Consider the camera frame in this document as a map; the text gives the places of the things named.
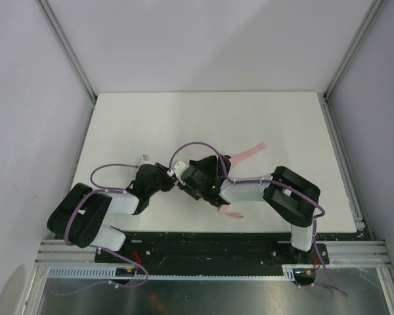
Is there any pink folding umbrella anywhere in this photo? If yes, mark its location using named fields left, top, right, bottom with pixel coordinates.
left=188, top=141, right=267, bottom=219

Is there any aluminium frame post right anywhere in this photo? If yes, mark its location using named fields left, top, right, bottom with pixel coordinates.
left=323, top=0, right=393, bottom=102

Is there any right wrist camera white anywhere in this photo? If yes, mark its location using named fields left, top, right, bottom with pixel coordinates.
left=167, top=161, right=189, bottom=186

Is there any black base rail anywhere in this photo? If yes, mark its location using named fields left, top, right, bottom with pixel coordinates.
left=94, top=232, right=330, bottom=276

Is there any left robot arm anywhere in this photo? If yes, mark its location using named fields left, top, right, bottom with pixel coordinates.
left=47, top=163, right=176, bottom=251

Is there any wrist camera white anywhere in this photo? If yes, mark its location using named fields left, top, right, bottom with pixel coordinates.
left=167, top=161, right=189, bottom=186
left=139, top=154, right=150, bottom=166

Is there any grey cable duct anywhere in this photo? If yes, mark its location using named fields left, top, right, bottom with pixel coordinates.
left=45, top=262, right=319, bottom=283

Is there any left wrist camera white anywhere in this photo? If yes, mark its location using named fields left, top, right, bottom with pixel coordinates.
left=139, top=154, right=150, bottom=166

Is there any aluminium frame post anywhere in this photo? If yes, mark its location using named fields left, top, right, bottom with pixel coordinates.
left=323, top=0, right=393, bottom=102
left=35, top=0, right=98, bottom=104

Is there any aluminium frame post left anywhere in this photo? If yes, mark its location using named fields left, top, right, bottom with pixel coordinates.
left=35, top=0, right=98, bottom=104

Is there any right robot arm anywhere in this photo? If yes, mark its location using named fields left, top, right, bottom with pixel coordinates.
left=173, top=162, right=320, bottom=252

